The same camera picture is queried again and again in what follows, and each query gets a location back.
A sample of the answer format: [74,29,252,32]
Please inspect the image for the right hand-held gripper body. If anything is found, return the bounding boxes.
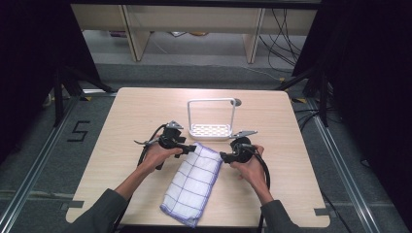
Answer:
[229,130,258,164]

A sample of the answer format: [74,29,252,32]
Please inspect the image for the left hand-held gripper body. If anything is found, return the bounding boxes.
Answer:
[134,120,188,150]

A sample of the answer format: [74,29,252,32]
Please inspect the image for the white cloth with purple trim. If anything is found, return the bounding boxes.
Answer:
[159,141,224,228]

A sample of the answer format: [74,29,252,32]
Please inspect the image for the person's left hand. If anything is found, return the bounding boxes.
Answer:
[137,142,184,178]

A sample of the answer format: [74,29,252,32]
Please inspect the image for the person's right hand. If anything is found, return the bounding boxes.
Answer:
[230,145,270,195]

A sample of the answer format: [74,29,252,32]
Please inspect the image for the white metal rack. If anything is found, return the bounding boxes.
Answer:
[187,97,243,142]

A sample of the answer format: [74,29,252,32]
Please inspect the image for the black metal stand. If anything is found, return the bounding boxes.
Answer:
[274,62,331,128]
[52,64,116,128]

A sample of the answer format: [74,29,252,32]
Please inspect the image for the light wooden desk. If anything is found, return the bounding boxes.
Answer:
[70,3,319,64]

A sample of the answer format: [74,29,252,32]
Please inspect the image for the black curtain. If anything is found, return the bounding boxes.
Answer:
[291,0,412,224]
[0,0,101,164]

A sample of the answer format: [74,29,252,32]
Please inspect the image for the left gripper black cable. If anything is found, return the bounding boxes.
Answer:
[111,123,168,233]

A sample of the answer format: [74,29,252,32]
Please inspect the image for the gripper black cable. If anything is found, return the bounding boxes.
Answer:
[111,123,168,233]
[247,144,272,233]

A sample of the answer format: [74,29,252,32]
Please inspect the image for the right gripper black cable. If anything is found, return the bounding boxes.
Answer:
[247,144,272,233]

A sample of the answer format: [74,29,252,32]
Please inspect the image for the white floor cable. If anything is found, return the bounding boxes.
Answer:
[241,65,285,82]

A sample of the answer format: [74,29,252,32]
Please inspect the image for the aluminium floor rail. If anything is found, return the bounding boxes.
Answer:
[0,87,118,233]
[304,98,378,233]

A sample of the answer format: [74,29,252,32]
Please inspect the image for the black floor cables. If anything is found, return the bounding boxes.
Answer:
[257,9,307,74]

